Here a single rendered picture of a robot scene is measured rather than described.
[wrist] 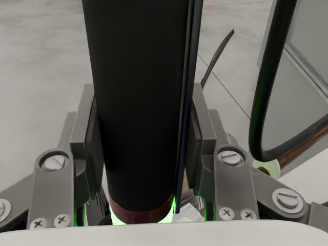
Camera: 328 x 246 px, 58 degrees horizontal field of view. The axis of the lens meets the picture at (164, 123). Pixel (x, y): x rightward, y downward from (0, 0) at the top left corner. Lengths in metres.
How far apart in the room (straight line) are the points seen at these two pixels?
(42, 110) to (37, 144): 0.46
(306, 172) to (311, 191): 0.04
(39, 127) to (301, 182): 2.29
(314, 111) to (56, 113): 2.08
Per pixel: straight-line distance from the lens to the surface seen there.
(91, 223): 0.75
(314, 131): 0.33
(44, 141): 2.50
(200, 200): 0.56
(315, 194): 0.57
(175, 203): 0.16
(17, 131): 2.67
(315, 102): 1.37
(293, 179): 0.60
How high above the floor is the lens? 1.59
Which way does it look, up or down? 39 degrees down
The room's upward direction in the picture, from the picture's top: 2 degrees clockwise
